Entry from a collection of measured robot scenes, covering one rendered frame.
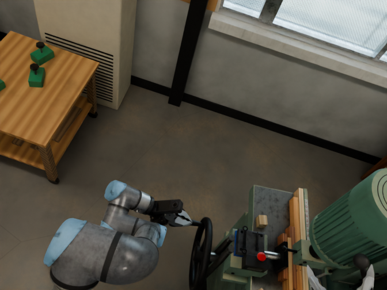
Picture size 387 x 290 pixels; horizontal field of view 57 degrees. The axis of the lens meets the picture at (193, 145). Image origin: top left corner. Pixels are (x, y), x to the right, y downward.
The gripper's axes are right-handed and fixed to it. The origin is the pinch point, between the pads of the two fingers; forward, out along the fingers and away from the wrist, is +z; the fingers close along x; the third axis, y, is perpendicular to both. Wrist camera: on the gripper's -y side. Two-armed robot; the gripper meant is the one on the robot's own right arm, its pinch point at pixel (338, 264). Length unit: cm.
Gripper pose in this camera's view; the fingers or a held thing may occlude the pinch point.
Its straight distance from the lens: 102.3
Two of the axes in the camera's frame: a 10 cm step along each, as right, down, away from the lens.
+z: 1.2, -8.2, 5.6
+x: -8.9, 1.5, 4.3
